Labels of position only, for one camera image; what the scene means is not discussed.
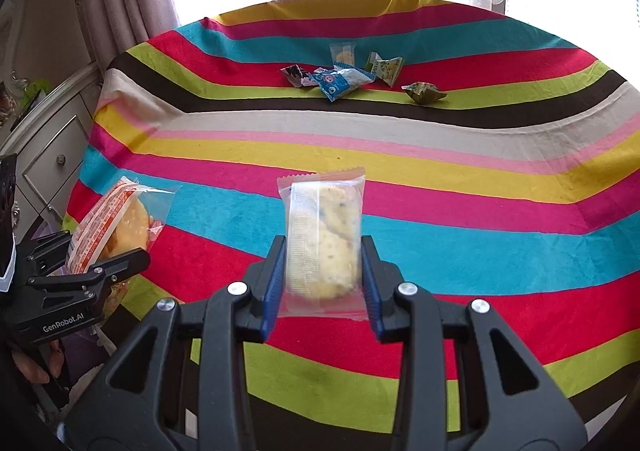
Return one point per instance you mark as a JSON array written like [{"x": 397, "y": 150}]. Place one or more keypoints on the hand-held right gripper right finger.
[{"x": 372, "y": 281}]

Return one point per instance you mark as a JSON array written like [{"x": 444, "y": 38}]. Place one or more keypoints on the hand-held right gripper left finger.
[{"x": 274, "y": 281}]

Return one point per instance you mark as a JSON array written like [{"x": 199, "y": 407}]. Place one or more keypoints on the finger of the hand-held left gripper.
[
  {"x": 120, "y": 266},
  {"x": 52, "y": 251}
]

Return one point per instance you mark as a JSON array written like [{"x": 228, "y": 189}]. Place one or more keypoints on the clear bread packet orange print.
[{"x": 125, "y": 221}]

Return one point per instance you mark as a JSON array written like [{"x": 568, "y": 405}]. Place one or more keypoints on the clear white cake packet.
[{"x": 325, "y": 231}]

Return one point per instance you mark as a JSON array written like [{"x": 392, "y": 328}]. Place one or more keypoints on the person's left hand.
[{"x": 35, "y": 368}]

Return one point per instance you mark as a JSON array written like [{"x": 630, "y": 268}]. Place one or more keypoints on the white dresser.
[{"x": 50, "y": 146}]

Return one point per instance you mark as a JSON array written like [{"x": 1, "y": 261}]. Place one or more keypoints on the striped colourful blanket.
[{"x": 450, "y": 191}]

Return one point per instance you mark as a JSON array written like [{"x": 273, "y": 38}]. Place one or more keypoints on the green object on dresser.
[{"x": 34, "y": 92}]

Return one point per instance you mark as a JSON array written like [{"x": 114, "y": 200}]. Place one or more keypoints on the dark green snack packet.
[{"x": 424, "y": 93}]

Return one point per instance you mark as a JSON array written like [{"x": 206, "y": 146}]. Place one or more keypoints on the blue white snack packet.
[{"x": 340, "y": 82}]

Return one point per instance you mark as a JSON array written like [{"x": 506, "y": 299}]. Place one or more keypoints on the green white cartoon packet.
[{"x": 387, "y": 68}]

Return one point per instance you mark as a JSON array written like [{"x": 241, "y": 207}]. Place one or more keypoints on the clear packet yellow biscuit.
[{"x": 343, "y": 56}]

